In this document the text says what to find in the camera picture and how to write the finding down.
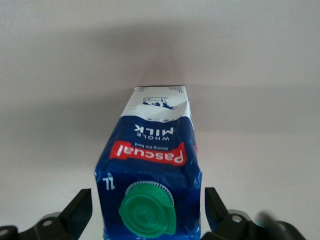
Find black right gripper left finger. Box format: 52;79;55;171
0;188;94;240

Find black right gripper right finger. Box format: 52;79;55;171
202;187;307;240

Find blue milk carton green cap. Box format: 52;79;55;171
93;85;203;240

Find brown table cover mat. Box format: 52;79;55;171
0;0;320;240

